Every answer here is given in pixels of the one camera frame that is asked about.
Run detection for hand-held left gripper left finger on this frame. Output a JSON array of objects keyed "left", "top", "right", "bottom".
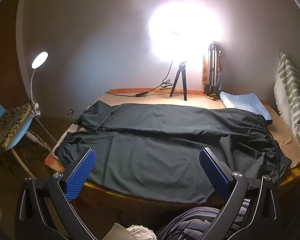
[{"left": 15, "top": 148, "right": 100, "bottom": 240}]

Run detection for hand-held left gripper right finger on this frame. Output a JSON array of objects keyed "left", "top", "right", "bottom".
[{"left": 199, "top": 147, "right": 283, "bottom": 240}]

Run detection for dark pants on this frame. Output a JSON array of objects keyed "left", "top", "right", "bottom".
[{"left": 55, "top": 101, "right": 293, "bottom": 204}]

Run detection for person's striped trouser leg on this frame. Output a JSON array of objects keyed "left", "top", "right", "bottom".
[{"left": 155, "top": 199, "right": 252, "bottom": 240}]

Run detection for folded light blue towel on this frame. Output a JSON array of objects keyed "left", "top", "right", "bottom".
[{"left": 219, "top": 91, "right": 273, "bottom": 120}]

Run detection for beige blanket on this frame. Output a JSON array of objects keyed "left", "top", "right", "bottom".
[{"left": 54, "top": 92, "right": 300, "bottom": 170}]

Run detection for white knitted cloth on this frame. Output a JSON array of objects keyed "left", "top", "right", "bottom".
[{"left": 126, "top": 225, "right": 157, "bottom": 240}]

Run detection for leopard print cushion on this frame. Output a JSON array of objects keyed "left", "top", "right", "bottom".
[{"left": 0, "top": 104, "right": 33, "bottom": 149}]

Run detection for small black tripod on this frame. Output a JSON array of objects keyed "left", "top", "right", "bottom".
[{"left": 169, "top": 60, "right": 188, "bottom": 101}]

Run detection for folded silver tripod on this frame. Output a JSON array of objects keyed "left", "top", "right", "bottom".
[{"left": 204, "top": 43, "right": 222, "bottom": 98}]

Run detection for green and white blanket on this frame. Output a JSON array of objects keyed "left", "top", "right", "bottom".
[{"left": 274, "top": 52, "right": 300, "bottom": 160}]

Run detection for white gooseneck lamp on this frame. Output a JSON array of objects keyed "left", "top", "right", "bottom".
[{"left": 27, "top": 51, "right": 49, "bottom": 113}]

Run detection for brown wooden door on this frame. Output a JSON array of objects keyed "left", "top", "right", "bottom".
[{"left": 0, "top": 0, "right": 24, "bottom": 105}]

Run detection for white lamp cable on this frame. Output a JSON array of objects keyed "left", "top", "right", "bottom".
[{"left": 32, "top": 115, "right": 53, "bottom": 155}]

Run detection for black light cable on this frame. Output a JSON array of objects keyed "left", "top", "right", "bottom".
[{"left": 106, "top": 60, "right": 175, "bottom": 98}]

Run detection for bright ring light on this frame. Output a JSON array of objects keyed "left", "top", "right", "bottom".
[{"left": 149, "top": 2, "right": 224, "bottom": 60}]

